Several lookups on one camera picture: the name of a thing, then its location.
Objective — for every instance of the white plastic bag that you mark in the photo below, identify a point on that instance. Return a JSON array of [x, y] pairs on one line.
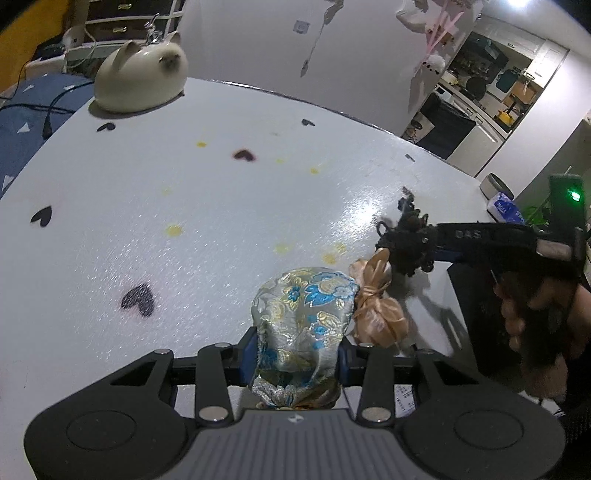
[[413, 16]]

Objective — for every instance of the blue tissue packet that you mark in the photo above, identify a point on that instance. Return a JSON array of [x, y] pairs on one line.
[[505, 207]]

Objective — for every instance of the grey wall switch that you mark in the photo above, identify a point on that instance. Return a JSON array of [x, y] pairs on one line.
[[302, 26]]

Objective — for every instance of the yellow pot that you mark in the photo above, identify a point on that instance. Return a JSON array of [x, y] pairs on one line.
[[505, 117]]

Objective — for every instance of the green plant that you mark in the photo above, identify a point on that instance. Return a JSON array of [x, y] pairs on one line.
[[538, 213]]

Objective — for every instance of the orange satin scrunchie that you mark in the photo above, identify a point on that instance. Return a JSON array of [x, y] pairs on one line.
[[381, 314]]

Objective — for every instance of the black trash bin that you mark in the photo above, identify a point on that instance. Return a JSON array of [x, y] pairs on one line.
[[448, 127]]

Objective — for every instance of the blue patterned bedding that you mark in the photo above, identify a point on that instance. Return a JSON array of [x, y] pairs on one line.
[[32, 120]]

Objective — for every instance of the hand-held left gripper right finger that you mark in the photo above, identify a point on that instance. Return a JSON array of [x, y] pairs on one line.
[[346, 367]]

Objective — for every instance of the cream cat-shaped ceramic pot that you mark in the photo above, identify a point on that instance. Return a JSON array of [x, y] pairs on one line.
[[138, 74]]

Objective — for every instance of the black frying pan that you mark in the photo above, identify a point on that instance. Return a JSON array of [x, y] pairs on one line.
[[475, 87]]

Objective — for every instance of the printed tote bag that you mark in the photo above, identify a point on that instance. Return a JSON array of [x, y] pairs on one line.
[[415, 128]]

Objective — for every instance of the wooden cutting board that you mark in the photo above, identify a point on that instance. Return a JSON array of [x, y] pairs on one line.
[[524, 94]]

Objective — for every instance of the white plastic drawer cabinet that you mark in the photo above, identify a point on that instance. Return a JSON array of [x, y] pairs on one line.
[[134, 18]]

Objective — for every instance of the black crochet scrunchie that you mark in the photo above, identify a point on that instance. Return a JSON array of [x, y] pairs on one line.
[[408, 244]]

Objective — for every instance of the white kitchen wall cabinets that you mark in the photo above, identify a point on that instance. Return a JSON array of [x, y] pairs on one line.
[[526, 39]]

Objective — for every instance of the person's right forearm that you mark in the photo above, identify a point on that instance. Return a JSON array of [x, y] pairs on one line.
[[551, 385]]

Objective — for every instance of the pink hanging ribbons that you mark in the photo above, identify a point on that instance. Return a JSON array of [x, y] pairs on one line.
[[441, 25]]

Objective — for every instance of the white kitchen base cabinets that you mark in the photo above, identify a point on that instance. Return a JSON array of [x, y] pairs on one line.
[[480, 143]]

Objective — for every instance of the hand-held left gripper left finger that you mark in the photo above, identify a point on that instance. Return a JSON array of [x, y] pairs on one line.
[[249, 362]]

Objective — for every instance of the white plush toy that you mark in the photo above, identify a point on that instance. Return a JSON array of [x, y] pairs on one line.
[[431, 64]]

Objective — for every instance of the teal hanging bag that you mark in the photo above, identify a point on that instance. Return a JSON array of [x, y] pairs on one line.
[[507, 84]]

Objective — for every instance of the floral brocade scrunchie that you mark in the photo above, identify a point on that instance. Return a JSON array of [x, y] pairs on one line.
[[300, 318]]

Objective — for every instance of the black cardboard box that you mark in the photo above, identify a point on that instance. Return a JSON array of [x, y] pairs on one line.
[[475, 332]]

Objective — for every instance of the person's right hand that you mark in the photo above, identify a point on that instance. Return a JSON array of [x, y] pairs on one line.
[[545, 318]]

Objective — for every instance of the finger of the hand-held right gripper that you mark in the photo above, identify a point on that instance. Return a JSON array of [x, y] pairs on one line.
[[489, 234], [450, 255]]

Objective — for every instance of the round metal tin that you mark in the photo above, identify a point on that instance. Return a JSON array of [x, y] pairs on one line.
[[494, 184]]

